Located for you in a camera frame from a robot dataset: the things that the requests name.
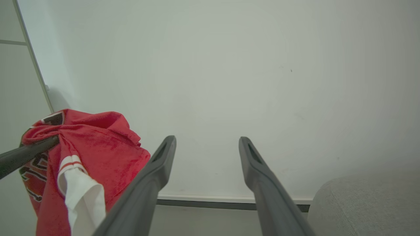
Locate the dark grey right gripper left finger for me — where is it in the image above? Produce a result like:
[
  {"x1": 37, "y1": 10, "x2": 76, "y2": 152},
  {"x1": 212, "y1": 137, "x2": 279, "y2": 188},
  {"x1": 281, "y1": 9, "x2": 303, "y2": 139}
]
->
[{"x1": 92, "y1": 135, "x2": 177, "y2": 236}]

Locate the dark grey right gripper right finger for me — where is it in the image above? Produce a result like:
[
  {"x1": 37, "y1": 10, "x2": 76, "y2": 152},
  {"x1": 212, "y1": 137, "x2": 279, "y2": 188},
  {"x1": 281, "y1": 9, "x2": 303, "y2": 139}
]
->
[{"x1": 239, "y1": 136, "x2": 316, "y2": 236}]

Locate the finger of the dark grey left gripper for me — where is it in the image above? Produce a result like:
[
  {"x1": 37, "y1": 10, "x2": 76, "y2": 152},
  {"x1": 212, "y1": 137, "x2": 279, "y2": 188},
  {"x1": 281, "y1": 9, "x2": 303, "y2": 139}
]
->
[{"x1": 0, "y1": 136, "x2": 60, "y2": 180}]

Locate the red basketball jersey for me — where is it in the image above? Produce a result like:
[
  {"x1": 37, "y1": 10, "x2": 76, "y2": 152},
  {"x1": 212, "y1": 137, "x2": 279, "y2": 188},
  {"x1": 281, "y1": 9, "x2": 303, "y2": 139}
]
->
[{"x1": 19, "y1": 109, "x2": 151, "y2": 236}]

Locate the white and black baseboard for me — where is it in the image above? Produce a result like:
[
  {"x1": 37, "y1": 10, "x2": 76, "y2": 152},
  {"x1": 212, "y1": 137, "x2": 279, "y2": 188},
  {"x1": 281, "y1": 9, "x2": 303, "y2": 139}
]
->
[{"x1": 157, "y1": 194, "x2": 313, "y2": 213}]

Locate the grey fabric sofa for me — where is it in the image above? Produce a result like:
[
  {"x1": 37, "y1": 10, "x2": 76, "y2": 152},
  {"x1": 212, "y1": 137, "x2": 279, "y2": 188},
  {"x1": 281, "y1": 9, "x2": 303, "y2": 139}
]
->
[{"x1": 307, "y1": 174, "x2": 420, "y2": 236}]

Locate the grey metal frame bracket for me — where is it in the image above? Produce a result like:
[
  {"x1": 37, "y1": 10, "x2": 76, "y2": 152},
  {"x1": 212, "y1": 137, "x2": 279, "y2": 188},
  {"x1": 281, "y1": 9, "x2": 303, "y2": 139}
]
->
[{"x1": 0, "y1": 0, "x2": 54, "y2": 236}]

